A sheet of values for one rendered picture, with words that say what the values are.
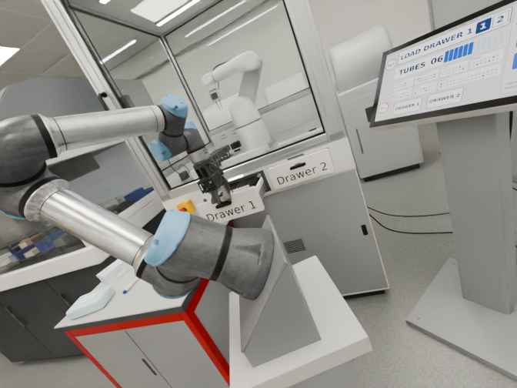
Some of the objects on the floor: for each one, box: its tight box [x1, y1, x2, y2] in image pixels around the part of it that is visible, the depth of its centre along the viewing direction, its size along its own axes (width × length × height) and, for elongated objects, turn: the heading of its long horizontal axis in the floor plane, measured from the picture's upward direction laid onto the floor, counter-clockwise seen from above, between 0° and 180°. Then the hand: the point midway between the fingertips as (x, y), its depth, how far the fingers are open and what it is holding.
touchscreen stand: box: [405, 112, 517, 381], centre depth 92 cm, size 50×45×102 cm
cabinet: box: [199, 167, 389, 299], centre depth 177 cm, size 95×103×80 cm
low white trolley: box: [54, 219, 235, 388], centre depth 122 cm, size 58×62×76 cm
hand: (225, 202), depth 101 cm, fingers closed on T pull, 3 cm apart
